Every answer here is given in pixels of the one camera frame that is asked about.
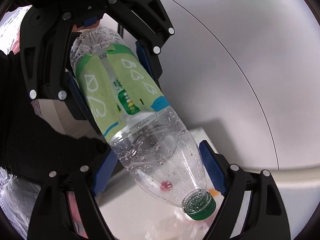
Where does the clear orange-printed plastic bag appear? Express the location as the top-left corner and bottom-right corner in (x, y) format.
(145, 209), (215, 239)

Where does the green label plastic bottle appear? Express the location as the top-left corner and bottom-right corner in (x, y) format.
(70, 27), (216, 220)

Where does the orange peel scrap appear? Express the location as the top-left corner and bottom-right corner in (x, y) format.
(208, 188), (220, 197)

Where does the grey patterned blanket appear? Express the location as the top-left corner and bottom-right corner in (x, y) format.
(1, 168), (41, 239)

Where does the red spotted candy wrapper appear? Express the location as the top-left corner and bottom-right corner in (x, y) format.
(160, 180), (173, 192)

